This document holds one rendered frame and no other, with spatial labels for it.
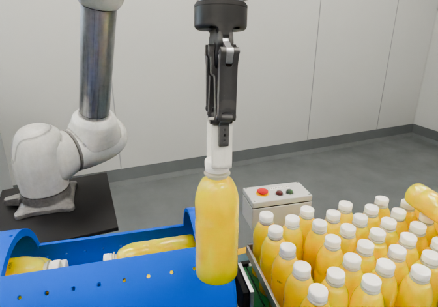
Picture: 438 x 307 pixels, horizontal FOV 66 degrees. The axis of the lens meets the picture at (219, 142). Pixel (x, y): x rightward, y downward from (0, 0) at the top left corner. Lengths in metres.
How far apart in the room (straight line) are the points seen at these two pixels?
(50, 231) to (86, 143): 0.30
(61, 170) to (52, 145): 0.09
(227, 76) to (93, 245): 0.61
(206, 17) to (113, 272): 0.46
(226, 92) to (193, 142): 3.29
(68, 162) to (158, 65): 2.34
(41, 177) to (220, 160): 0.80
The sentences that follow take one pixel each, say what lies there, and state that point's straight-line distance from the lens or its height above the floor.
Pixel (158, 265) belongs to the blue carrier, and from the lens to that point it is 0.68.
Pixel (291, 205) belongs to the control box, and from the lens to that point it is 1.11.
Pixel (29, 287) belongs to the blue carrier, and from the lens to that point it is 0.71.
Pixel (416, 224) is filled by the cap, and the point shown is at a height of 1.11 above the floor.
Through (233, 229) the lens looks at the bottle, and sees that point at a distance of 0.55.
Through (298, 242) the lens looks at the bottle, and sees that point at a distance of 1.00.
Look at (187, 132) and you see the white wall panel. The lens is 3.68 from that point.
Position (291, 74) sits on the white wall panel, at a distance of 4.08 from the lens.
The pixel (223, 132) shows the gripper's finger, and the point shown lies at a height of 1.48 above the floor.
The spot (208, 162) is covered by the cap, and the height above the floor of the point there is 1.42.
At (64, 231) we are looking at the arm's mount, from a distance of 1.18.
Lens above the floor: 1.63
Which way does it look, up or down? 21 degrees down
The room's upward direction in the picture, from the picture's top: straight up
